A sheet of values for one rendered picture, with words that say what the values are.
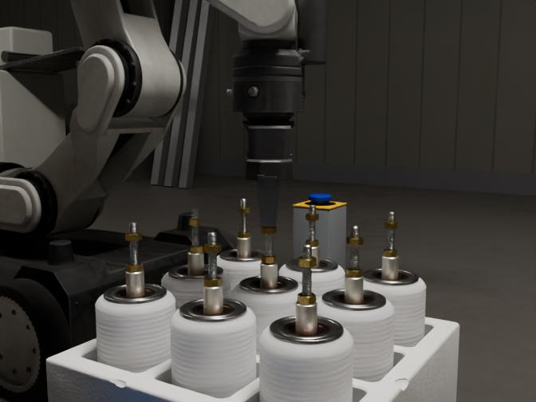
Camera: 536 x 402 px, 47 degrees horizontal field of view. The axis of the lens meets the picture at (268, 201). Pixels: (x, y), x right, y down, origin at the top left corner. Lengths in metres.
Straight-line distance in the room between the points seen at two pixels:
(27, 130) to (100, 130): 3.53
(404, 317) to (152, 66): 0.64
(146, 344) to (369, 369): 0.26
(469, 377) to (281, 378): 0.63
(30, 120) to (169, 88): 3.54
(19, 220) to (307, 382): 0.87
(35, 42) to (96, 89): 3.59
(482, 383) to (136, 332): 0.67
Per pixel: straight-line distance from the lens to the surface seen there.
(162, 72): 1.17
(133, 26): 1.18
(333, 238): 1.04
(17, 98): 4.63
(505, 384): 1.19
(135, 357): 0.75
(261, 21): 0.71
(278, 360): 0.61
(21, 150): 4.64
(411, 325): 0.83
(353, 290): 0.72
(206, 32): 3.97
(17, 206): 1.34
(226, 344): 0.66
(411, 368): 0.75
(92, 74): 1.15
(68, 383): 0.78
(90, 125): 1.15
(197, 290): 0.82
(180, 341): 0.68
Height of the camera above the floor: 0.47
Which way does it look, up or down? 8 degrees down
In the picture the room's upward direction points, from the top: straight up
